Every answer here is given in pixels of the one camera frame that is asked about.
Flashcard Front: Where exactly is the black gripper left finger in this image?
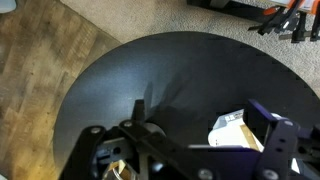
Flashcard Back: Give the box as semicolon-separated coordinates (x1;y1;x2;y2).
59;99;214;180

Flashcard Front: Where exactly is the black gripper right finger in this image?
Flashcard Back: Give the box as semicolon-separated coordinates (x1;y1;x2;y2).
243;99;320;180

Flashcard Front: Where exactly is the white plastic basket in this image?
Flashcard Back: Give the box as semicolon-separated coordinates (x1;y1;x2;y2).
207;109;284;150

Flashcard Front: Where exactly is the orange and black clamp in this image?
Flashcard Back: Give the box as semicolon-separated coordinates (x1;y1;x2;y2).
278;11;310;44
248;4;301;36
309;0;320;43

